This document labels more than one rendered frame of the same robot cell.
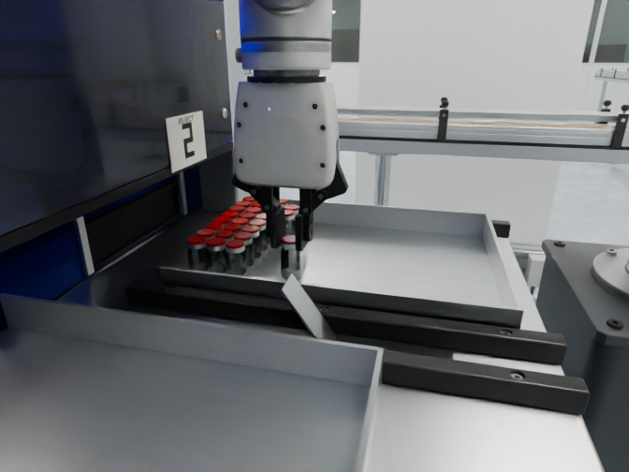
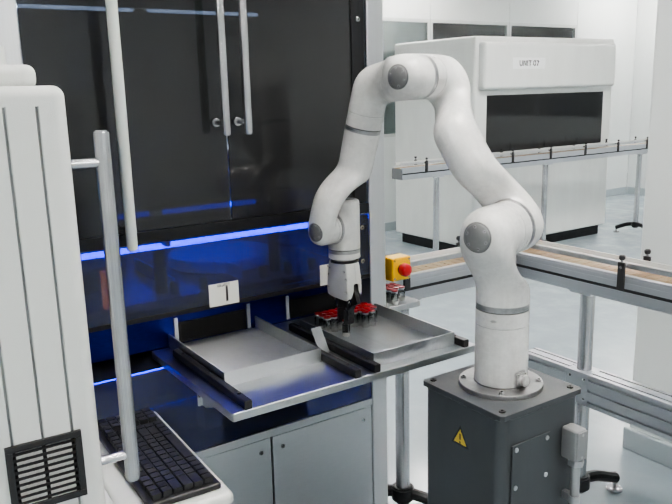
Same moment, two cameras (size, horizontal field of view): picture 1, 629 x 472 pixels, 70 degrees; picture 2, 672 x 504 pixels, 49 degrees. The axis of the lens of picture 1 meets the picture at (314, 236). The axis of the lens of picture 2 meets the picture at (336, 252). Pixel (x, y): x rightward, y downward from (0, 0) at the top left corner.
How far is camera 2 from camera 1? 1.62 m
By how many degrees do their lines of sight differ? 42
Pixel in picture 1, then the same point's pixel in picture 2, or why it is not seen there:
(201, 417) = (275, 353)
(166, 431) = (266, 353)
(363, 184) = (644, 323)
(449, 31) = not seen: outside the picture
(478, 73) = not seen: outside the picture
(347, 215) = (405, 320)
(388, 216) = (419, 325)
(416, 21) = not seen: outside the picture
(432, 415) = (322, 368)
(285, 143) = (337, 283)
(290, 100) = (338, 268)
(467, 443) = (320, 373)
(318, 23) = (345, 246)
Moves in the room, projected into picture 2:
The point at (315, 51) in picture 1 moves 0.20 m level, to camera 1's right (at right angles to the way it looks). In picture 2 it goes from (344, 255) to (406, 265)
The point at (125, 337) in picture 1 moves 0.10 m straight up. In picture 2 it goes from (276, 335) to (275, 299)
